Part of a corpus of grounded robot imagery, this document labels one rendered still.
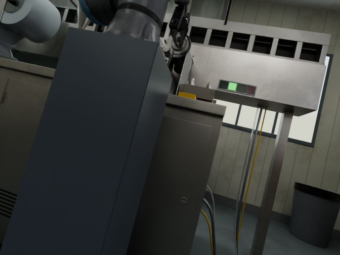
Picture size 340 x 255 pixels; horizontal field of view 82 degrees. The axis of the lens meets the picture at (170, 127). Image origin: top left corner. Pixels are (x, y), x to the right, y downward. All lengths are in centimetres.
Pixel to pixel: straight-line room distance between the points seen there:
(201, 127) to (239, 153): 242
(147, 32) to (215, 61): 104
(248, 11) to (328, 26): 119
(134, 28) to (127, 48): 7
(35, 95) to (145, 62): 78
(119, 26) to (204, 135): 48
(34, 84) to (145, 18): 74
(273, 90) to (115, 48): 121
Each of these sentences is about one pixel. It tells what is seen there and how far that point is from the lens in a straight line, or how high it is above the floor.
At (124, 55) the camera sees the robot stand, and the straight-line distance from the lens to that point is 42.
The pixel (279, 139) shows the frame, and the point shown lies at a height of 92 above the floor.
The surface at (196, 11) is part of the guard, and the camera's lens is 170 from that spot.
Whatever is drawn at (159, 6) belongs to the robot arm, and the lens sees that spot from 55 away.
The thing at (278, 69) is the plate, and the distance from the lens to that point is 154.
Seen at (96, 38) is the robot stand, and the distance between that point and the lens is 46.
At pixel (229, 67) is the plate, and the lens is 148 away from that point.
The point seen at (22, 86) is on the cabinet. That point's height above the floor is 79.
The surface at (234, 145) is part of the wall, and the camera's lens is 316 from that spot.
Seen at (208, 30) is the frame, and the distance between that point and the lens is 161.
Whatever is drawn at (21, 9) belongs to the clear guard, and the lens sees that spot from 165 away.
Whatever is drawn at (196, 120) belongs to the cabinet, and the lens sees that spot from 78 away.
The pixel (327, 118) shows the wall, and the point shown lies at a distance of 364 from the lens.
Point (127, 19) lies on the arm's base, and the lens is 50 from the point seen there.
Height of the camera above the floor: 72
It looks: 4 degrees up
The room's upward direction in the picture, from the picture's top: 15 degrees clockwise
